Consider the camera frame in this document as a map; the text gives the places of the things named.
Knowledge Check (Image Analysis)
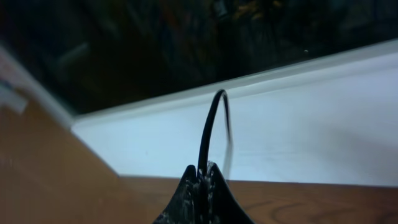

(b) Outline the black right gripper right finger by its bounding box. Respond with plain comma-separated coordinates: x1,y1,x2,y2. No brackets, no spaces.
200,162,254,224

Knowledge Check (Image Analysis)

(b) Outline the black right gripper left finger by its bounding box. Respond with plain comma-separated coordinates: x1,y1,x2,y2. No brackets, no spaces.
153,165,199,224

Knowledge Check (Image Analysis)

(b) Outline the long black USB cable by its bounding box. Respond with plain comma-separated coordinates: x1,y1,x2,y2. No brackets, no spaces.
197,89,234,181

